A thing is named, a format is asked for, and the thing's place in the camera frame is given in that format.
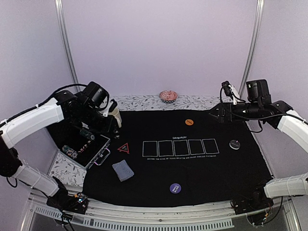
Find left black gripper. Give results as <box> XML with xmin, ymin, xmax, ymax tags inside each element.
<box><xmin>76</xmin><ymin>105</ymin><xmax>122</xmax><ymax>136</ymax></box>

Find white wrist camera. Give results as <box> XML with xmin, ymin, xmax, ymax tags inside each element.
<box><xmin>221</xmin><ymin>81</ymin><xmax>241</xmax><ymax>105</ymax></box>
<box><xmin>103</xmin><ymin>99</ymin><xmax>118</xmax><ymax>117</ymax></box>

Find front aluminium rail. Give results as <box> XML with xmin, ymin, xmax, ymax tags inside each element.
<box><xmin>20</xmin><ymin>190</ymin><xmax>304</xmax><ymax>231</ymax></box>

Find orange big blind button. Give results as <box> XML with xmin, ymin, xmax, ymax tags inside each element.
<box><xmin>185</xmin><ymin>119</ymin><xmax>194</xmax><ymax>126</ymax></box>

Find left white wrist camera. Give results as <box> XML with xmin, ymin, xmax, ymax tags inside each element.
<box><xmin>103</xmin><ymin>99</ymin><xmax>118</xmax><ymax>117</ymax></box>

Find black poker table mat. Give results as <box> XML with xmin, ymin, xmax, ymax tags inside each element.
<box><xmin>83</xmin><ymin>110</ymin><xmax>271</xmax><ymax>207</ymax></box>

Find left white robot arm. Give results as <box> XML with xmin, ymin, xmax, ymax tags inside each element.
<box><xmin>0</xmin><ymin>81</ymin><xmax>118</xmax><ymax>209</ymax></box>

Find poker chip stack front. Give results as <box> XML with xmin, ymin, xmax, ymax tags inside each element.
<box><xmin>62</xmin><ymin>145</ymin><xmax>78</xmax><ymax>159</ymax></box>

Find floral patterned tablecloth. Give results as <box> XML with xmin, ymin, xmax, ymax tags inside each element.
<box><xmin>48</xmin><ymin>95</ymin><xmax>219</xmax><ymax>188</ymax></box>

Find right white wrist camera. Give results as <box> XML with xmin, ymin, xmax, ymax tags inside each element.
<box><xmin>221</xmin><ymin>81</ymin><xmax>241</xmax><ymax>105</ymax></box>

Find blue playing card deck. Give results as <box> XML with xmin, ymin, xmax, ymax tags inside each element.
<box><xmin>112</xmin><ymin>160</ymin><xmax>134</xmax><ymax>182</ymax></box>

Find poker chip stack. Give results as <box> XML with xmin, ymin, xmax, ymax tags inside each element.
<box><xmin>79</xmin><ymin>129</ymin><xmax>95</xmax><ymax>141</ymax></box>
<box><xmin>62</xmin><ymin>145</ymin><xmax>78</xmax><ymax>159</ymax></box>

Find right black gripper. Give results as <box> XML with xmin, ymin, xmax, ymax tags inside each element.
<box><xmin>206</xmin><ymin>102</ymin><xmax>262</xmax><ymax>123</ymax></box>

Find black round dealer button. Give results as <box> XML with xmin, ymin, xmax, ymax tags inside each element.
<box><xmin>229</xmin><ymin>140</ymin><xmax>241</xmax><ymax>150</ymax></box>

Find red black triangle token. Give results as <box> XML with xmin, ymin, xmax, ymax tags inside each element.
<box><xmin>117</xmin><ymin>143</ymin><xmax>129</xmax><ymax>154</ymax></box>

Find poker chip stack rear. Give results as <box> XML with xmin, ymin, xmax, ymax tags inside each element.
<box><xmin>79</xmin><ymin>129</ymin><xmax>95</xmax><ymax>141</ymax></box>

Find aluminium poker chip case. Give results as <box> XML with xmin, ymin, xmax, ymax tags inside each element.
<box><xmin>47</xmin><ymin>119</ymin><xmax>117</xmax><ymax>170</ymax></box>

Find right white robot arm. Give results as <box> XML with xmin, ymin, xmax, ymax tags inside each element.
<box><xmin>209</xmin><ymin>79</ymin><xmax>308</xmax><ymax>210</ymax></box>

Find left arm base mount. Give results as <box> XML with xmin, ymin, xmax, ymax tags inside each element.
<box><xmin>46</xmin><ymin>191</ymin><xmax>89</xmax><ymax>215</ymax></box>

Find red patterned small bowl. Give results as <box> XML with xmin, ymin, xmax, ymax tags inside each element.
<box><xmin>159</xmin><ymin>90</ymin><xmax>178</xmax><ymax>103</ymax></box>

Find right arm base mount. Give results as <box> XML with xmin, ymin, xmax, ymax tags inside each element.
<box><xmin>230</xmin><ymin>191</ymin><xmax>274</xmax><ymax>226</ymax></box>

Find right aluminium frame post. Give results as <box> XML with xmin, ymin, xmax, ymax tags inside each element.
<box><xmin>240</xmin><ymin>0</ymin><xmax>265</xmax><ymax>95</ymax></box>

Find purple small blind button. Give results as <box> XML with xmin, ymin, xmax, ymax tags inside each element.
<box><xmin>169</xmin><ymin>183</ymin><xmax>181</xmax><ymax>194</ymax></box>

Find left aluminium frame post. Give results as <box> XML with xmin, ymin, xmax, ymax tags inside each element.
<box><xmin>54</xmin><ymin>0</ymin><xmax>79</xmax><ymax>84</ymax></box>

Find cream ceramic mug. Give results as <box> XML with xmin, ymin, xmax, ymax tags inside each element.
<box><xmin>109</xmin><ymin>108</ymin><xmax>122</xmax><ymax>128</ymax></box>

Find aluminium frame post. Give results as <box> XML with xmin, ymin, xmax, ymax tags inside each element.
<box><xmin>54</xmin><ymin>0</ymin><xmax>79</xmax><ymax>84</ymax></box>
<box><xmin>240</xmin><ymin>0</ymin><xmax>265</xmax><ymax>95</ymax></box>

